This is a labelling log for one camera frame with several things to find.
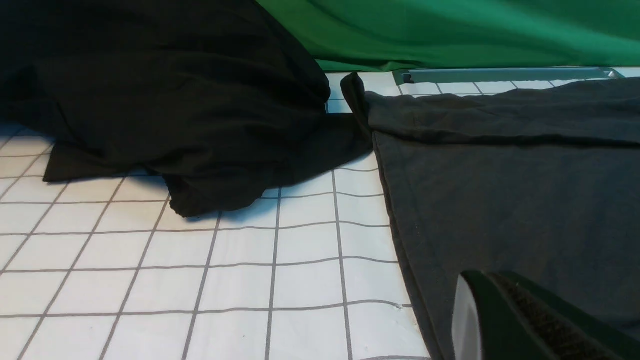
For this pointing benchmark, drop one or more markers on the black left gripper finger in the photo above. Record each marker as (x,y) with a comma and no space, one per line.
(505,316)

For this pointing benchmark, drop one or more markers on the gray long-sleeve top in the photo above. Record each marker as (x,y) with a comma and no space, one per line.
(540,182)

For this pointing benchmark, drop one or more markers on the green backdrop cloth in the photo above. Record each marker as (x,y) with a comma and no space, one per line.
(387,35)

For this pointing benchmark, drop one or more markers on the black crumpled garment pile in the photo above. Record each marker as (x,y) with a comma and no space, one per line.
(215,96)

